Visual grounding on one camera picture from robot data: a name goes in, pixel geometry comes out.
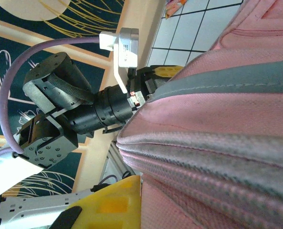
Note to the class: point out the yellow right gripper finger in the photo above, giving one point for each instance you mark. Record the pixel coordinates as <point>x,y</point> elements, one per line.
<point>115,207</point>

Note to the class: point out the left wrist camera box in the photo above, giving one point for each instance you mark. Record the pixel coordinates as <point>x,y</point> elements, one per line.
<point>127,47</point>

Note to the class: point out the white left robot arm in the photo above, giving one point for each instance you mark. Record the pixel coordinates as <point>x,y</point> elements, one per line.
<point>7,174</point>

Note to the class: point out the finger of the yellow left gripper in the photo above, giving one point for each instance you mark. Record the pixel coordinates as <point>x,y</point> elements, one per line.
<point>167,71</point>

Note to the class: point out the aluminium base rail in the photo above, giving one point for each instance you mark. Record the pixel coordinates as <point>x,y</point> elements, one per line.
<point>36,207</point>

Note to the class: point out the pink student backpack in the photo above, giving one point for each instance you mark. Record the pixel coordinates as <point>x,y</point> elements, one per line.
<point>215,119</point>

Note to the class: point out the red yellow snack packet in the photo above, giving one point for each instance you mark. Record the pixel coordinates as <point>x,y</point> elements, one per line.
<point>173,8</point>

